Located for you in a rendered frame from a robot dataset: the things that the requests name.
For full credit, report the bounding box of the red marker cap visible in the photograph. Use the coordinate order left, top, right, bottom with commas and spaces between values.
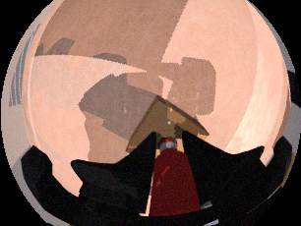
150, 149, 201, 216

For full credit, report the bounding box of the tan square block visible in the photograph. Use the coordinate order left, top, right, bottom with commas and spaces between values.
126, 94, 210, 157

